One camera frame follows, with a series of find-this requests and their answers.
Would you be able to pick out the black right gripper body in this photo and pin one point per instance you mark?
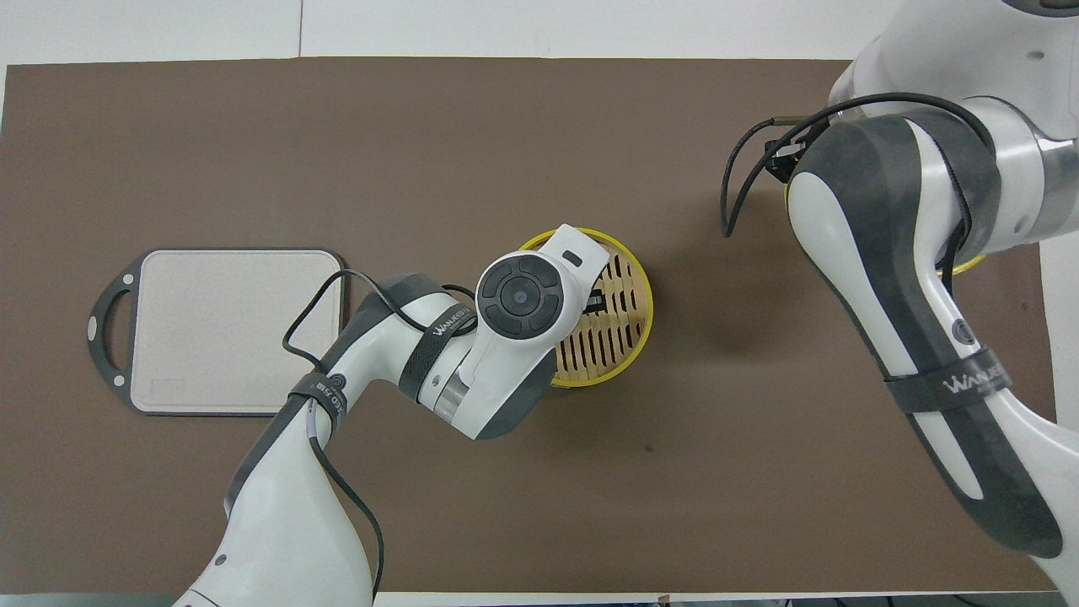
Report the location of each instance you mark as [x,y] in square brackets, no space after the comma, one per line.
[784,156]

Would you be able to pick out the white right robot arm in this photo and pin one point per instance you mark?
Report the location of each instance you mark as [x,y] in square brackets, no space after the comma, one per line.
[910,278]

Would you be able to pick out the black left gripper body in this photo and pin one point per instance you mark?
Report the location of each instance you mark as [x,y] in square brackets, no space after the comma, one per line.
[594,302]

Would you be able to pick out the brown table mat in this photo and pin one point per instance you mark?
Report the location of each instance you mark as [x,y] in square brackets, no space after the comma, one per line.
[506,152]

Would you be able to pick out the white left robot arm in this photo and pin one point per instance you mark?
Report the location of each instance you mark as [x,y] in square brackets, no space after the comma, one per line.
[506,329]

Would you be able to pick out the grey cutting board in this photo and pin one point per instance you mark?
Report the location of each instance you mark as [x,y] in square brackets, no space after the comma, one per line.
[228,329]

